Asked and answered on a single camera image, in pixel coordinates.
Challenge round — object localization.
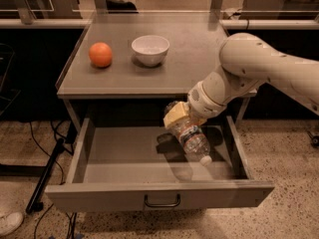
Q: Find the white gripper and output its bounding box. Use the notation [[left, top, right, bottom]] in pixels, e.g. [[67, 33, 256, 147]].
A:
[[163, 66, 261, 128]]

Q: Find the clear plastic water bottle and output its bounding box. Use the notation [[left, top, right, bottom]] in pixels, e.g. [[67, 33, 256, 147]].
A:
[[166, 109, 212, 166]]

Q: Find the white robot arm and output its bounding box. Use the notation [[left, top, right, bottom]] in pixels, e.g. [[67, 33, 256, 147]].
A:
[[163, 33, 319, 129]]

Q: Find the grey cabinet with top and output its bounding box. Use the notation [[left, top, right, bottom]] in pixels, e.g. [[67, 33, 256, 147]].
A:
[[55, 11, 261, 131]]

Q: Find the open grey top drawer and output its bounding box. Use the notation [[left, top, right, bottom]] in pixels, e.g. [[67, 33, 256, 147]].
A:
[[45, 118, 274, 212]]

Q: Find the white ceramic bowl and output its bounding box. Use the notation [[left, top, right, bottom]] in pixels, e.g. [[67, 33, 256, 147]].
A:
[[132, 35, 170, 67]]

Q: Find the orange fruit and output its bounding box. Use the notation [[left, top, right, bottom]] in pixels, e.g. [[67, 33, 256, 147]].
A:
[[89, 42, 113, 68]]

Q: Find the black pole on floor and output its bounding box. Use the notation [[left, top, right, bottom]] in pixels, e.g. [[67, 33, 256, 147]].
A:
[[26, 138, 64, 214]]

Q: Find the white shoe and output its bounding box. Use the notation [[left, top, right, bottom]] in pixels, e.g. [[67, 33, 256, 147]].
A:
[[0, 212, 24, 237]]

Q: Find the black metal drawer handle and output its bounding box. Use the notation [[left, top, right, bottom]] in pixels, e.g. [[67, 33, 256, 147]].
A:
[[144, 194, 181, 208]]

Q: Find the white horizontal rail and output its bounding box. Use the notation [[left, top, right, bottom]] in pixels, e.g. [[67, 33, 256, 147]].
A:
[[0, 19, 319, 30]]

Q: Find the black floor cable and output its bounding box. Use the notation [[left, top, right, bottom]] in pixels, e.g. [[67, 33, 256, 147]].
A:
[[29, 119, 76, 184]]

